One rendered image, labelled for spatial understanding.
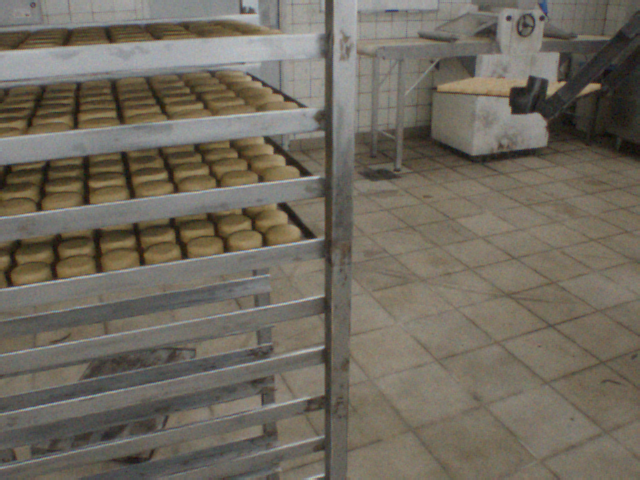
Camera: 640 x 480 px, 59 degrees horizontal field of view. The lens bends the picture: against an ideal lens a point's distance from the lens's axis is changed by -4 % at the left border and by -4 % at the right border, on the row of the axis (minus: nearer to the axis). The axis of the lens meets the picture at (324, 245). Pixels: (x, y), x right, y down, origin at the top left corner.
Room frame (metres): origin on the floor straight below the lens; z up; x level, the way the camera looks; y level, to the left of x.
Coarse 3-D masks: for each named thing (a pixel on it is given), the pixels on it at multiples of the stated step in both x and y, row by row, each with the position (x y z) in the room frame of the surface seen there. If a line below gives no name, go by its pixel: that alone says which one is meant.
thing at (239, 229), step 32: (128, 224) 0.80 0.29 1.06; (160, 224) 0.81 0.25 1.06; (192, 224) 0.79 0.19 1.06; (224, 224) 0.79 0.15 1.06; (256, 224) 0.82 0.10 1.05; (288, 224) 0.84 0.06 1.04; (0, 256) 0.69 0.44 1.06; (32, 256) 0.69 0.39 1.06; (64, 256) 0.70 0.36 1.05; (96, 256) 0.73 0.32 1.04; (128, 256) 0.69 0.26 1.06; (160, 256) 0.69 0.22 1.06; (192, 256) 0.71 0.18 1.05
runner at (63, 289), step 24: (312, 240) 0.73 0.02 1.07; (168, 264) 0.66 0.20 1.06; (192, 264) 0.67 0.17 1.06; (216, 264) 0.68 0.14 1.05; (240, 264) 0.69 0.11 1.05; (264, 264) 0.70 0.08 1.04; (0, 288) 0.59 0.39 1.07; (24, 288) 0.60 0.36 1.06; (48, 288) 0.61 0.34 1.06; (72, 288) 0.62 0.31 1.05; (96, 288) 0.63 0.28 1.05; (120, 288) 0.64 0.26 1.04
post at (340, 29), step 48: (336, 0) 0.71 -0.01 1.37; (336, 48) 0.71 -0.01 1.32; (336, 96) 0.71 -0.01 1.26; (336, 144) 0.71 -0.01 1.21; (336, 192) 0.71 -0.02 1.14; (336, 240) 0.71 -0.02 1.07; (336, 288) 0.71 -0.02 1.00; (336, 336) 0.71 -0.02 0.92; (336, 384) 0.71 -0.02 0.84; (336, 432) 0.71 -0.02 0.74
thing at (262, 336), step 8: (240, 0) 1.14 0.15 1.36; (248, 0) 1.13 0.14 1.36; (256, 0) 1.14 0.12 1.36; (240, 8) 1.14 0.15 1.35; (248, 8) 1.13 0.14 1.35; (256, 8) 1.14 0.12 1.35; (256, 272) 1.13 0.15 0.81; (264, 272) 1.13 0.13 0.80; (256, 296) 1.13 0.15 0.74; (264, 296) 1.13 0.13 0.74; (256, 304) 1.13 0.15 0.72; (264, 304) 1.13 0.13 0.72; (256, 336) 1.15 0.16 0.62; (264, 336) 1.13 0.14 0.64; (272, 392) 1.13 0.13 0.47; (264, 400) 1.13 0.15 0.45; (272, 400) 1.13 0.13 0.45; (264, 424) 1.13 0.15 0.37; (272, 424) 1.13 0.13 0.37; (264, 432) 1.14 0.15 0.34; (272, 448) 1.13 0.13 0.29
